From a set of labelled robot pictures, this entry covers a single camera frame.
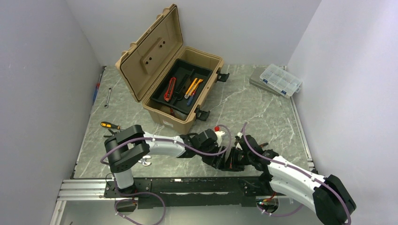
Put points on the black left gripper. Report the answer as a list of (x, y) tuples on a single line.
[(218, 162)]

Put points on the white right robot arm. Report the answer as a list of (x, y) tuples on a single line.
[(327, 197)]

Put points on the tan plastic toolbox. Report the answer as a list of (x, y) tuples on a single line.
[(149, 59)]

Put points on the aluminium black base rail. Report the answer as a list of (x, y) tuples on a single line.
[(172, 192)]

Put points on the blue red tool at wall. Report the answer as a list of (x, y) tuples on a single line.
[(96, 89)]

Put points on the silver combination wrench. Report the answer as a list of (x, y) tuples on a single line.
[(145, 160)]

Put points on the small ratchet ring wrench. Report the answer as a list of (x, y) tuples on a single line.
[(106, 105)]

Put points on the clear compartment organizer box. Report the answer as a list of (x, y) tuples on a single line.
[(281, 81)]

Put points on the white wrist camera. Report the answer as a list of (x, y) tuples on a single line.
[(219, 135), (238, 138)]

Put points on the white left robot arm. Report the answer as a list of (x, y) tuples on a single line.
[(128, 147)]

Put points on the black handled cutters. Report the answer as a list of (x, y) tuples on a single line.
[(112, 133)]

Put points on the yellow handled screwdriver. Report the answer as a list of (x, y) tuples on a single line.
[(109, 125)]

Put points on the orange black utility knife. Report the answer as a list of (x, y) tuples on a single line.
[(193, 87)]

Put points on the black tool tray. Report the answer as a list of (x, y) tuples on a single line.
[(185, 73)]

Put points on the red black utility knife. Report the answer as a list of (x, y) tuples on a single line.
[(170, 90)]

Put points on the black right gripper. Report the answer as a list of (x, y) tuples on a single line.
[(232, 164)]

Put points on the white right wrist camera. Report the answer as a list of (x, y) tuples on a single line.
[(238, 138)]

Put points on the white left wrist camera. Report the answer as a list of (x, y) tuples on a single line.
[(219, 135)]

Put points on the grey flat case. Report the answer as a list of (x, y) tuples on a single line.
[(255, 80)]

